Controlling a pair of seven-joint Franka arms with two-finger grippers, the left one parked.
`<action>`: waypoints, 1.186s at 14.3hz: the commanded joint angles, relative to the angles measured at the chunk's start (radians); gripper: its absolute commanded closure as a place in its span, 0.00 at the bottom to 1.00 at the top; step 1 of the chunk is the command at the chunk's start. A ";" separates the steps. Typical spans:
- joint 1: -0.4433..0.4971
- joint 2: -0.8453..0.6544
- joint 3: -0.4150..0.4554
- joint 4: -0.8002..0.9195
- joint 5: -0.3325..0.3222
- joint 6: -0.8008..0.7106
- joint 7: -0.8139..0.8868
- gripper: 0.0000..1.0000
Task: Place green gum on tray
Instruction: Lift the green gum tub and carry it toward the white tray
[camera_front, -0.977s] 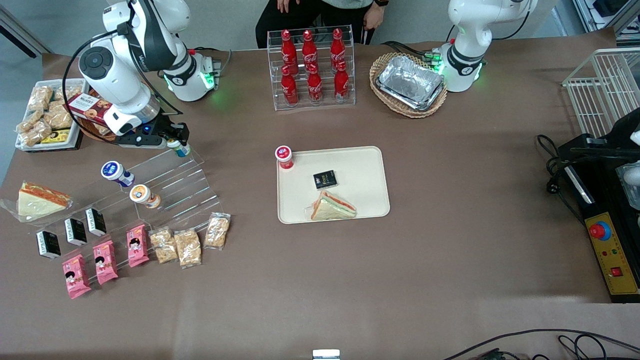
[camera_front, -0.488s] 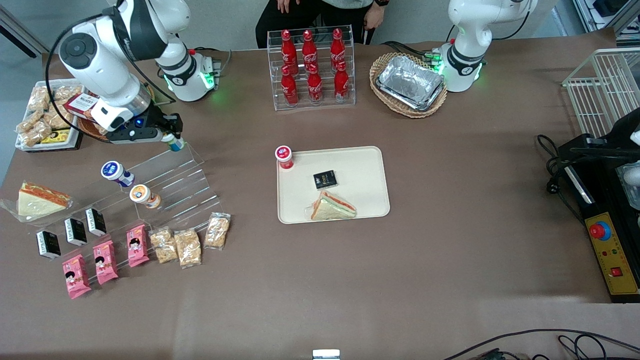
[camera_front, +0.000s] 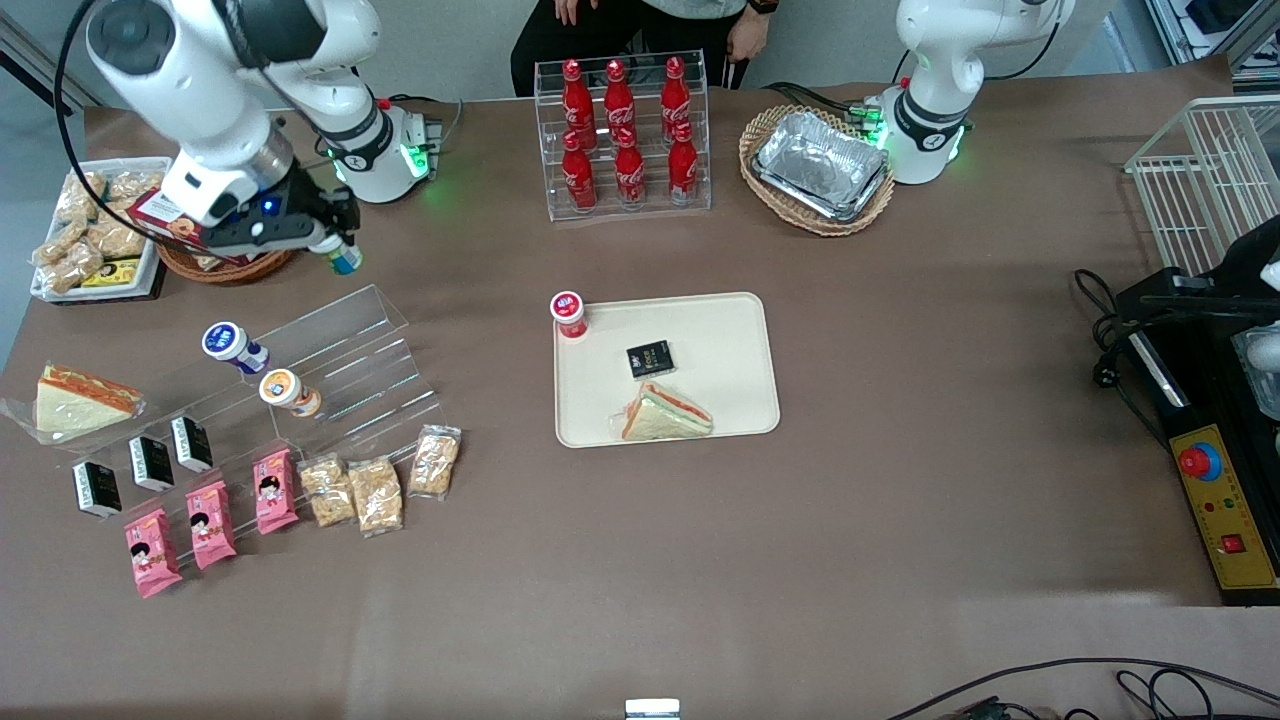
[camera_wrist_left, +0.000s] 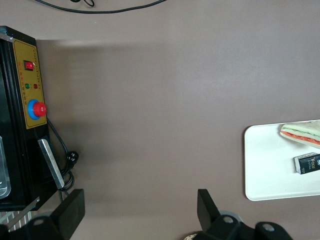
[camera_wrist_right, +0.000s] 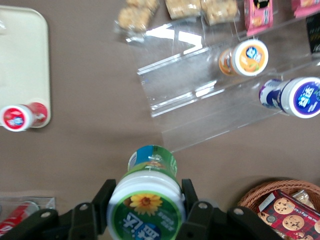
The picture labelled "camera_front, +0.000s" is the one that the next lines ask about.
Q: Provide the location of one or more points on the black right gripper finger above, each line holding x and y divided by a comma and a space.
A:
322, 243
340, 212

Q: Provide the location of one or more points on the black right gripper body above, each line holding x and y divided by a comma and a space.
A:
312, 203

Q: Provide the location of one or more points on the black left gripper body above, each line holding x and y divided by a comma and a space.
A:
1243, 262

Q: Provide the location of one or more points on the green cap gum bottle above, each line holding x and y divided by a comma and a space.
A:
346, 260

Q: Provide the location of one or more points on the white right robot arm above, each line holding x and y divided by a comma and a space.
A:
200, 80

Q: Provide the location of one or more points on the white rectangular plastic tray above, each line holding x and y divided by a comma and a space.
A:
150, 262

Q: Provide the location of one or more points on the black flat tray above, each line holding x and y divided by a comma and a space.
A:
158, 285

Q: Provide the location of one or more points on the blue cap gum bottle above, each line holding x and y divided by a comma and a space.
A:
232, 346

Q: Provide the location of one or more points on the orange cap gum bottle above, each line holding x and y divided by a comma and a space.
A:
288, 391

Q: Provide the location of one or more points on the cream plastic serving tray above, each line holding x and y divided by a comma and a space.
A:
735, 350

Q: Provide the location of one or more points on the aluminium foil tray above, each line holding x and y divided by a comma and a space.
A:
820, 165

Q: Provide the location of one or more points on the person bare hand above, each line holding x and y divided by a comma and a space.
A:
575, 9

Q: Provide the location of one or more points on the person hand with watch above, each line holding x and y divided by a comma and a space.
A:
748, 38

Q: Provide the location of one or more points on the round wicker basket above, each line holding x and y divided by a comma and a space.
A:
240, 270

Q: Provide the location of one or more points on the red cookie box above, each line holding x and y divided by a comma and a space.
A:
155, 215

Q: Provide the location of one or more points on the clear acrylic stepped stand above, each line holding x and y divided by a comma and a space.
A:
370, 360

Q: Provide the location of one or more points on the black control box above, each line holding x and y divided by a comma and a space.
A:
1215, 400

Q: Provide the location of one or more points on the small yellow snack box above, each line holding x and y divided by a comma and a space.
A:
112, 272

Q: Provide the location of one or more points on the red emergency stop button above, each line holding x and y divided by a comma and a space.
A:
1200, 461

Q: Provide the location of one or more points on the small black snack box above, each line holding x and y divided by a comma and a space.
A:
151, 463
650, 360
191, 443
97, 489

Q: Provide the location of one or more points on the metal shelf rack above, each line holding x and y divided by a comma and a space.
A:
1215, 30

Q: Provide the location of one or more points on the red cola bottle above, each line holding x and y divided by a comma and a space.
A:
619, 95
577, 100
629, 170
578, 175
675, 95
683, 165

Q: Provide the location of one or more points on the red-lid yogurt cup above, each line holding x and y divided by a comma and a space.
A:
568, 312

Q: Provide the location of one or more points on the wrapped triangle sandwich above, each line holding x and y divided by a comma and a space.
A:
665, 415
75, 400

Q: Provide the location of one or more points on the pink cartoon snack pack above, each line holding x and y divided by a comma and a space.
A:
211, 525
152, 553
275, 492

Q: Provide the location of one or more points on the clear acrylic bottle rack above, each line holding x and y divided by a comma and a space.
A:
625, 212

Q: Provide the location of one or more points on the seated person dark trousers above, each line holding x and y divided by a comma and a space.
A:
620, 40

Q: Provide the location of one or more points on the oval wicker basket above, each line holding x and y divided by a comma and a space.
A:
800, 222

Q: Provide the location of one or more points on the black wrist watch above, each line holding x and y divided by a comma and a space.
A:
764, 5

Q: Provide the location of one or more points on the grey metal frame bar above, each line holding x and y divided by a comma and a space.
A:
40, 60

